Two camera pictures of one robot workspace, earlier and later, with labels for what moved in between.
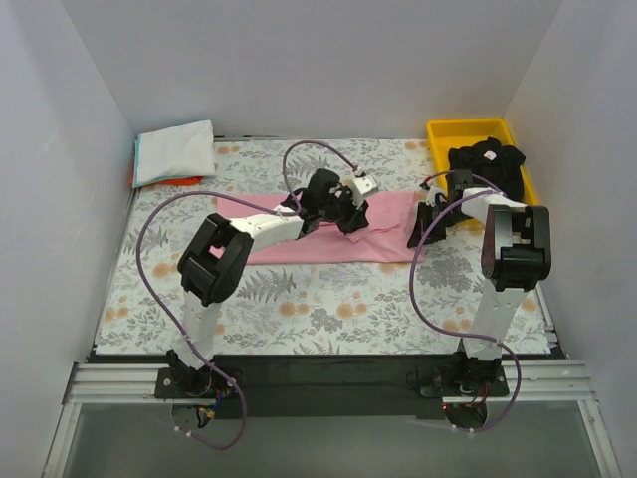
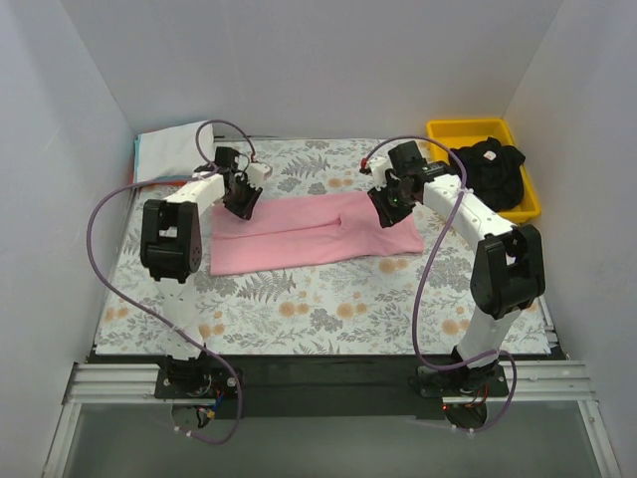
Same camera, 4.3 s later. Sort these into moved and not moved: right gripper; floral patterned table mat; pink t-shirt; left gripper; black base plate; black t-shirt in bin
Moved: right gripper; left gripper
Not moved: floral patterned table mat; pink t-shirt; black t-shirt in bin; black base plate
